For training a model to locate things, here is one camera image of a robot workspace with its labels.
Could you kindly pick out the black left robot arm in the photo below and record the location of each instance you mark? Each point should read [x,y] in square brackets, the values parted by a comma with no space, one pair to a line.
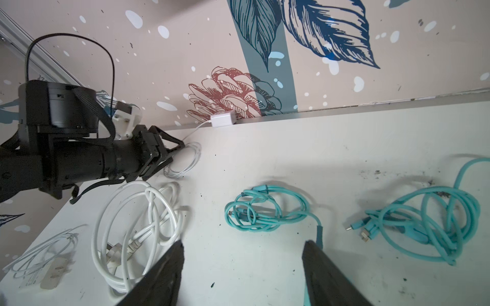
[65,137]

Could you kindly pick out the teal charger round plug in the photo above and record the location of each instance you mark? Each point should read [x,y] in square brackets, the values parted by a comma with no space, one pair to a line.
[443,217]

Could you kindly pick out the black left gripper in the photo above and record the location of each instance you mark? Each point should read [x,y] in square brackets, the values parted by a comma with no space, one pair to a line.
[145,154]

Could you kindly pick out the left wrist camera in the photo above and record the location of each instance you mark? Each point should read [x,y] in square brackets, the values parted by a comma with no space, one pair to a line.
[126,117]

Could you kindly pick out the thin white cable adapter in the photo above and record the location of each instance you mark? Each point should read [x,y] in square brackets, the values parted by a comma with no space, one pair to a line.
[44,265]

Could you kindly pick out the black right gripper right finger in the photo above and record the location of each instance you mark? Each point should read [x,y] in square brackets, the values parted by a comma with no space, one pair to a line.
[325,282]

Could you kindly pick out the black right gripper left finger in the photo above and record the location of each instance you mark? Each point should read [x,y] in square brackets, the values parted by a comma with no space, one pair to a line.
[160,286]

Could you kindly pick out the teal charger with cable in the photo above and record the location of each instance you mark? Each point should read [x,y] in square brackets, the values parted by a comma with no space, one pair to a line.
[256,210]

